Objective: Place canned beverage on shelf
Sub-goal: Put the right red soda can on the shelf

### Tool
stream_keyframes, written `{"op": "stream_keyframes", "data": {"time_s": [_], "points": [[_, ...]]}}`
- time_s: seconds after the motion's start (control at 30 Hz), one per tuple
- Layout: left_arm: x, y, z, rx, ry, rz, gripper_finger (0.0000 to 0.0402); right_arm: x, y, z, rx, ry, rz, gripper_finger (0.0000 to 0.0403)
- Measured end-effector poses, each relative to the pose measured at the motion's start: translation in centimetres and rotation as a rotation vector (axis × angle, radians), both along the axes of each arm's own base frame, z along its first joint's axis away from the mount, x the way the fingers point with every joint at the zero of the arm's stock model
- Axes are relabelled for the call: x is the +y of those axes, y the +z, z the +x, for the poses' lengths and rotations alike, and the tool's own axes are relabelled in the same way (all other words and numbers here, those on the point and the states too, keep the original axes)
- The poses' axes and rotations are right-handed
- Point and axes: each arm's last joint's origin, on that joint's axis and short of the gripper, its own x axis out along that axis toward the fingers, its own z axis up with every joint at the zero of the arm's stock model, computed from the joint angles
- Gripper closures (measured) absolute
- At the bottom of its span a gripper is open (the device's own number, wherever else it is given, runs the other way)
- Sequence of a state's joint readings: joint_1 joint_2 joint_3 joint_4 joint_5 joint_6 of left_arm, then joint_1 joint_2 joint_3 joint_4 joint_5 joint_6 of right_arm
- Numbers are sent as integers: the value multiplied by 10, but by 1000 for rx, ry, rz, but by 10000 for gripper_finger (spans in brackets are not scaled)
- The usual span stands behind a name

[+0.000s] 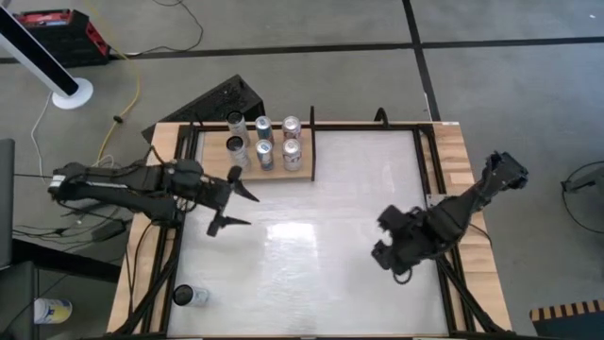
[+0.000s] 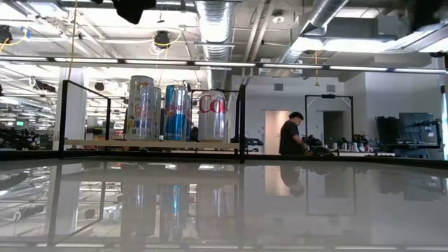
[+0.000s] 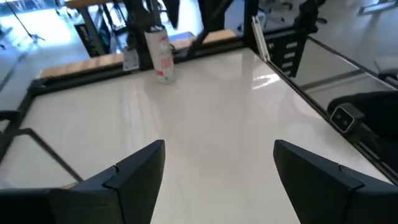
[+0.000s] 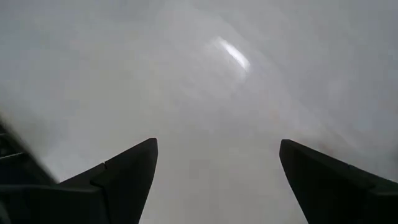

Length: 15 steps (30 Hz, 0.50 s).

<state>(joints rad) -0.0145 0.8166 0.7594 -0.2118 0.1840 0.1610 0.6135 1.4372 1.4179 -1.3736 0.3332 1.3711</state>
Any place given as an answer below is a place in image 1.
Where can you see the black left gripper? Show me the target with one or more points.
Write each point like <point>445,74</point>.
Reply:
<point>214,193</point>

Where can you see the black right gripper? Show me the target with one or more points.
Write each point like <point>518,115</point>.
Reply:
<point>420,236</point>

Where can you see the white Celsius tropical can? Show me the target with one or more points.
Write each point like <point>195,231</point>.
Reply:
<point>239,158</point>
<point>238,127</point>

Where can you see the blue Red Bull can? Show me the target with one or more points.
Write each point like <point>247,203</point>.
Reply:
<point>264,128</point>
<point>264,156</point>

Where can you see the silver Diet Coke can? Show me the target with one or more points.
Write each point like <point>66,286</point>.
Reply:
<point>291,126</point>
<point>291,155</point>

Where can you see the white Celsius peach can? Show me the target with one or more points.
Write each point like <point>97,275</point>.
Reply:
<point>196,296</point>

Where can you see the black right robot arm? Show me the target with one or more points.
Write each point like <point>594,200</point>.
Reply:
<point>472,198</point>

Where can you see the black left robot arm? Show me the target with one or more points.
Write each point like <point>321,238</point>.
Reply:
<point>118,181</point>

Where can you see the wooden shelf board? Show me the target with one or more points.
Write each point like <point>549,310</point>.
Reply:
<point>212,160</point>

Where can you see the black perforated metal panel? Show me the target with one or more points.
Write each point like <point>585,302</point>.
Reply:
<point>212,104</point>

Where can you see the black power adapter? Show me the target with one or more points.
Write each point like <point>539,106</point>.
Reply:
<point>108,230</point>

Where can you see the white floor stand black panel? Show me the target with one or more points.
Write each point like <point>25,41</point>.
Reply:
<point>71,96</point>

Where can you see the black yellow striped object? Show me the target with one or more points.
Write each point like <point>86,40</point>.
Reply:
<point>566,321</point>

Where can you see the white yellow canister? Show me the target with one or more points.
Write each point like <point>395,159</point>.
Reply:
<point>52,311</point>

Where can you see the red black tool case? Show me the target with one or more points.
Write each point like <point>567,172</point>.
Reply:
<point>61,38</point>

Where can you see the silver corner bracket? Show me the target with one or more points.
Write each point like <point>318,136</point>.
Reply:
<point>431,199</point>

